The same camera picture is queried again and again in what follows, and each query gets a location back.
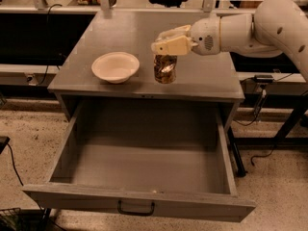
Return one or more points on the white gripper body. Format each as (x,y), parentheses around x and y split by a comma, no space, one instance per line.
(205,36)

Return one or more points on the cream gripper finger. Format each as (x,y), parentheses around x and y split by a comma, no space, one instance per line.
(173,46)
(182,32)

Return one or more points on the orange soda can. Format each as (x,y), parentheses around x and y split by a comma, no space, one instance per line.
(164,69)

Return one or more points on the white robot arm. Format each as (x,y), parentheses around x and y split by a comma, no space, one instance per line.
(277,27)

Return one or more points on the open grey top drawer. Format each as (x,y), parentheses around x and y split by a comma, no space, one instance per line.
(172,153)

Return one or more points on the black power adapter with cable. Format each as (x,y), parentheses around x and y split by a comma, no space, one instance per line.
(261,81)

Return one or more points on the black drawer handle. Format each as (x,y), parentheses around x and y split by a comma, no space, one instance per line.
(135,209)

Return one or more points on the black wire basket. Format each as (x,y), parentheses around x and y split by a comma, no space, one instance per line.
(10,220)

